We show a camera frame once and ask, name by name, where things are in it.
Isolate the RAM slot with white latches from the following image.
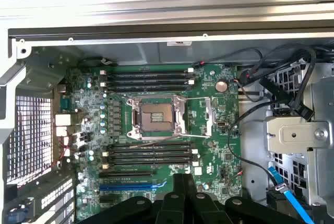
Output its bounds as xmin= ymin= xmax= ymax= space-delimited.
xmin=100 ymin=68 xmax=195 ymax=76
xmin=102 ymin=159 xmax=200 ymax=170
xmin=102 ymin=147 xmax=199 ymax=157
xmin=100 ymin=79 xmax=196 ymax=88

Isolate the blue expansion slot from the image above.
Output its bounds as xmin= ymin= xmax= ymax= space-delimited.
xmin=98 ymin=178 xmax=168 ymax=193

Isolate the long black expansion slot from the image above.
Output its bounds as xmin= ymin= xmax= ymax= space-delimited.
xmin=98 ymin=170 xmax=152 ymax=180

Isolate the thin steel locking lever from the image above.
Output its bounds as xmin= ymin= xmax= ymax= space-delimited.
xmin=124 ymin=139 xmax=189 ymax=149

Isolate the grey metal disk bay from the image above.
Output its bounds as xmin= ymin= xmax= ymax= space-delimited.
xmin=265 ymin=62 xmax=334 ymax=209

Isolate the CPU socket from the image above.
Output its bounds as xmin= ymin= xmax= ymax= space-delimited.
xmin=126 ymin=94 xmax=189 ymax=141

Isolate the silver coin battery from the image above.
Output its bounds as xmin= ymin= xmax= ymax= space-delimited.
xmin=215 ymin=79 xmax=228 ymax=93

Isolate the green motherboard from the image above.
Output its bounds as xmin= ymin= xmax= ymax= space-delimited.
xmin=59 ymin=63 xmax=244 ymax=223

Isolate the grey metal PC case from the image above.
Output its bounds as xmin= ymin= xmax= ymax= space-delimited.
xmin=0 ymin=21 xmax=334 ymax=224

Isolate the blue SATA wire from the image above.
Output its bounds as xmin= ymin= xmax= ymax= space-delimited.
xmin=267 ymin=166 xmax=315 ymax=224

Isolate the thin red black wire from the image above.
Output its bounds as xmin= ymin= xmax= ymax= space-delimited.
xmin=52 ymin=135 xmax=71 ymax=169

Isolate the thick black wire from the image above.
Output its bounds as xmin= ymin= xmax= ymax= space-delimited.
xmin=259 ymin=43 xmax=317 ymax=122

